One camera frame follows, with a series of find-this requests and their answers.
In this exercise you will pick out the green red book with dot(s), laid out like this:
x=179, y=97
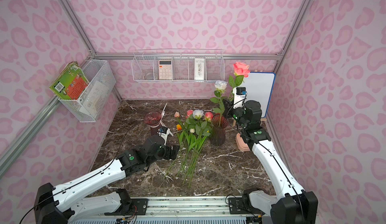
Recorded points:
x=71, y=82

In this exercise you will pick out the right red glass vase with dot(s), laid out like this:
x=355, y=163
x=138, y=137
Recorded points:
x=218, y=135

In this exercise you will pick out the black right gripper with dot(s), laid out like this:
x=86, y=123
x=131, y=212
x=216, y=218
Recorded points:
x=228, y=107

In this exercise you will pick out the pink artificial rose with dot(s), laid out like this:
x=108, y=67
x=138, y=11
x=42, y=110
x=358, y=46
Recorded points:
x=241, y=71
x=189, y=113

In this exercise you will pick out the pink plastic tray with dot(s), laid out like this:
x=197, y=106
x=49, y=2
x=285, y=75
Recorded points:
x=242, y=146

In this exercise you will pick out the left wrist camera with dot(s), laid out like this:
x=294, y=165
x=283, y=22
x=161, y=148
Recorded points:
x=164, y=132

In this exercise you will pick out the pink calculator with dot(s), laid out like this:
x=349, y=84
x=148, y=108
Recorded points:
x=165, y=70

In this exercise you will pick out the white remote control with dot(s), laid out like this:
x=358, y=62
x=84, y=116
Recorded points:
x=199, y=69

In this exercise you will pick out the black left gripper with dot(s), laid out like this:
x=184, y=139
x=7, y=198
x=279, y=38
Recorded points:
x=172, y=151

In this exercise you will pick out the white wire wall basket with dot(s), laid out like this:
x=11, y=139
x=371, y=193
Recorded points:
x=145, y=64

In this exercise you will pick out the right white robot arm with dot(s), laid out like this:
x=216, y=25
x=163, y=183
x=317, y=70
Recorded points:
x=291, y=204

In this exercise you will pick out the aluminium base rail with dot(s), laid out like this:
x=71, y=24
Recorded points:
x=185, y=210

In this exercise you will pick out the white paper booklet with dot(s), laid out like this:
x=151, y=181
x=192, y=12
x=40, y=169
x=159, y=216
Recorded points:
x=93, y=101

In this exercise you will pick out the blue framed whiteboard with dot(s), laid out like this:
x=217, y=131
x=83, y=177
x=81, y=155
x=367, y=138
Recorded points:
x=259, y=86

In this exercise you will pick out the red glass vase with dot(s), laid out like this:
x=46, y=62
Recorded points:
x=153, y=120
x=218, y=135

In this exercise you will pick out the left red glass vase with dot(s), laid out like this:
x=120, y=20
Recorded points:
x=153, y=120

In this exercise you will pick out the white mesh side basket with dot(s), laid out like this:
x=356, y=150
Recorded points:
x=95, y=70

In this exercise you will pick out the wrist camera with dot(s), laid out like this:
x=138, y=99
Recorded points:
x=239, y=97
x=164, y=132

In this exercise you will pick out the white artificial rose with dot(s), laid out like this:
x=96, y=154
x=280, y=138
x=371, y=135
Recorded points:
x=193, y=143
x=220, y=87

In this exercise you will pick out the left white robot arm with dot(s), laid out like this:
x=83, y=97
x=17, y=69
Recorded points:
x=69, y=202

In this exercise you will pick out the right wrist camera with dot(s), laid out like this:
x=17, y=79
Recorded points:
x=239, y=97

